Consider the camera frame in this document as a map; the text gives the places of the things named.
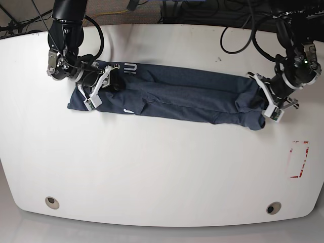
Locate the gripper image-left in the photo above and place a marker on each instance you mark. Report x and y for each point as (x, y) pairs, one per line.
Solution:
(88, 81)

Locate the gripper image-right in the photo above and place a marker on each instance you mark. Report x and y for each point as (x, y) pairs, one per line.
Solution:
(280, 90)

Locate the dark blue T-shirt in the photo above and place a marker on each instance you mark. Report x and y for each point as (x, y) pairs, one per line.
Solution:
(185, 94)

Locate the black robot arm image-left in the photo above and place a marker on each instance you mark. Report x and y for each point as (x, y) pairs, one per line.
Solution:
(65, 37)

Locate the red tape rectangle marking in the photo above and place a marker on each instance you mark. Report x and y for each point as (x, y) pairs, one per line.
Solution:
(297, 158)

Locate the grey power strip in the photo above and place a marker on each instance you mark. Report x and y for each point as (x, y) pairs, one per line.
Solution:
(314, 11)

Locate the black tripod stand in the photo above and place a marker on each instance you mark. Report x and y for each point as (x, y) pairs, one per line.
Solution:
(15, 28)

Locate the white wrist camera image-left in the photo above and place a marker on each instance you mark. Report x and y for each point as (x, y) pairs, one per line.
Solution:
(94, 100)

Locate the black looped cable image-right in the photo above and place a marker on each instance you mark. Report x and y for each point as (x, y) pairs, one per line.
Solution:
(235, 40)

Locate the right table cable grommet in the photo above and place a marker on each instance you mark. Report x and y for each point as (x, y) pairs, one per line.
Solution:
(273, 208)

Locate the table cable grommet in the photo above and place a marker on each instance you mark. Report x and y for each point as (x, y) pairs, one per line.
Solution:
(52, 203)
(273, 208)

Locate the left table cable grommet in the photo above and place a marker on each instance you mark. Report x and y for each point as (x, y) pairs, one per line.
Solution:
(52, 203)

